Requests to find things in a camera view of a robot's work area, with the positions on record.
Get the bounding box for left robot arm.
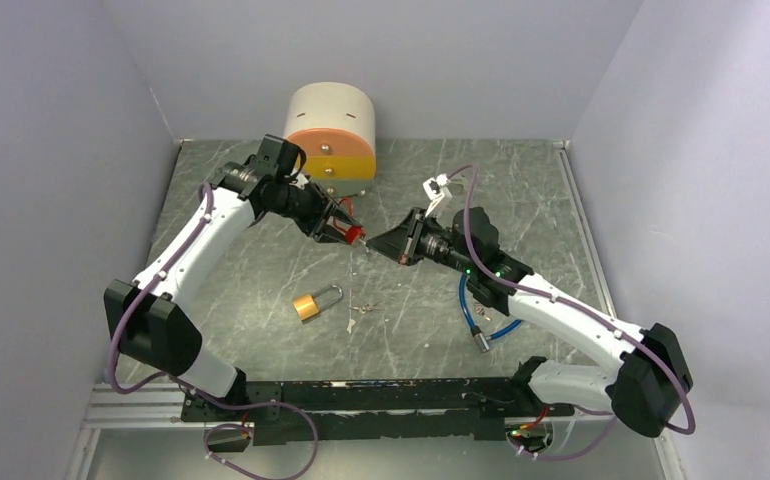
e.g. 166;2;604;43
103;135;364;420

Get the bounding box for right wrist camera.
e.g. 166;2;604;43
422;173;452;218

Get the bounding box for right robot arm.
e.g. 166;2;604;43
366;207;696;438

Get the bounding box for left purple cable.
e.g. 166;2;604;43
106;182;217;397

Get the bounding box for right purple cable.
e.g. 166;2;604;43
447;164;696;435

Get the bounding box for beige drawer cabinet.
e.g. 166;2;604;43
283;82;377;197

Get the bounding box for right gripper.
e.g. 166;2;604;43
367;207;476;275

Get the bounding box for red cable lock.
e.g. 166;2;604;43
332;197;366;245

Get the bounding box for blue cable lock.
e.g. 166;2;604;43
457;271;524;354

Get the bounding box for brass padlock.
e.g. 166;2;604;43
292;284;344;323

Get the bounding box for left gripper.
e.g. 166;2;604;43
266;181;361;243

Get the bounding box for purple cable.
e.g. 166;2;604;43
447;164;696;435
106;182;217;397

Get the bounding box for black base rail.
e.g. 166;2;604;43
181;377;556;446

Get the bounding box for padlock keys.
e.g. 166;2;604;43
349;302;379;315

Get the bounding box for blue lock keys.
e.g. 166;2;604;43
474;302;492;322

